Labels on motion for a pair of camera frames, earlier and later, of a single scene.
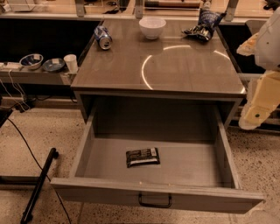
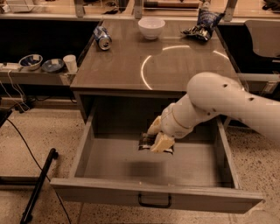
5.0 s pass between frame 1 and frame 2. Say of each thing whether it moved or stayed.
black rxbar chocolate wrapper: moved
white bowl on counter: stayed
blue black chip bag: stayed
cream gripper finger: moved
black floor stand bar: stayed
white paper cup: stayed
